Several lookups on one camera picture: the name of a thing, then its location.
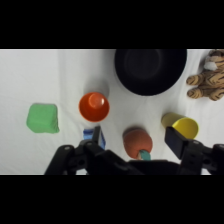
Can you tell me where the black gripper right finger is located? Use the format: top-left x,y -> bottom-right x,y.
164,126 -> 224,176

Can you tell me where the black bowl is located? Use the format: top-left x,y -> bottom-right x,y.
114,49 -> 188,97

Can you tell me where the blue block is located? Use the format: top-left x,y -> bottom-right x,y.
82,128 -> 107,151

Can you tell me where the orange plush fruit teal stem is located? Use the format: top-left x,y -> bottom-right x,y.
122,128 -> 154,162

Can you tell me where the yellow plastic cup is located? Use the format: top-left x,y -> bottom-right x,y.
161,111 -> 200,141

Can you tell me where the red block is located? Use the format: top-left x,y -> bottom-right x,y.
78,91 -> 111,123

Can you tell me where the green foam block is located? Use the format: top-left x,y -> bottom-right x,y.
26,102 -> 61,135

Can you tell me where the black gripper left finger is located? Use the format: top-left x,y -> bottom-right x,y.
44,125 -> 109,176

